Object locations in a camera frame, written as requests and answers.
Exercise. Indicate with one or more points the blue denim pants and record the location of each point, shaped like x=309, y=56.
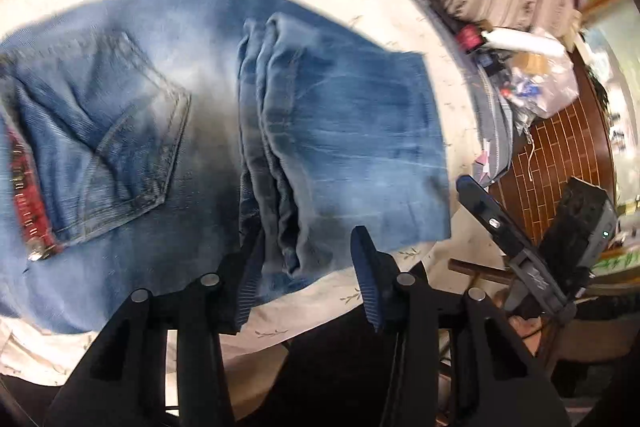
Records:
x=175, y=147

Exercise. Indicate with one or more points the clear plastic bag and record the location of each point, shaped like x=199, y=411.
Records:
x=542, y=79

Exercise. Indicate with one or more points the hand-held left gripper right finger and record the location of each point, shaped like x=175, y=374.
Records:
x=367, y=279

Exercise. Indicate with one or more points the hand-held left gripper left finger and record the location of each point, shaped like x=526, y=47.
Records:
x=250, y=289

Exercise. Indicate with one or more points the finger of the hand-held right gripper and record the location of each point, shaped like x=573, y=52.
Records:
x=482, y=207

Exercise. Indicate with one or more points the red packet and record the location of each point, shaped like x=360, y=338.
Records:
x=470, y=36

